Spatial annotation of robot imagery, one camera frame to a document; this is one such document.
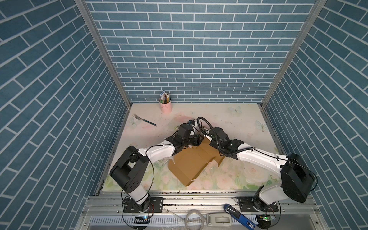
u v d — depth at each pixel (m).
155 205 0.74
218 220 0.68
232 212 0.68
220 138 0.64
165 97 1.05
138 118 1.11
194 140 0.78
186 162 0.89
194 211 0.75
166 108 1.10
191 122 0.79
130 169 0.46
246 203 0.74
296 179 0.43
